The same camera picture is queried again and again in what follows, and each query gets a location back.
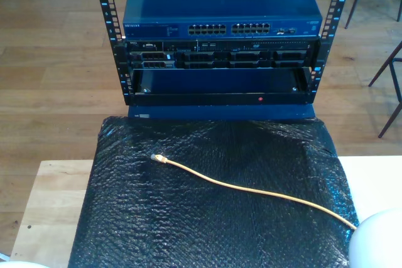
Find yellow network cable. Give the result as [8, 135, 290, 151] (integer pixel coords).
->
[151, 153, 358, 231]

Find black rack shelf tray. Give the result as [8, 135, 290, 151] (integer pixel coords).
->
[125, 67, 317, 106]

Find black rack server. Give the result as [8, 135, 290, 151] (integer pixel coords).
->
[125, 38, 321, 70]

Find black bubble-wrap mat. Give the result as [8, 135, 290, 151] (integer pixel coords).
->
[67, 116, 361, 268]

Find dark metal-legged chair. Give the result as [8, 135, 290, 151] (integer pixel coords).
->
[369, 40, 402, 139]

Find blue rack base plate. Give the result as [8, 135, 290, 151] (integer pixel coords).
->
[128, 104, 317, 121]

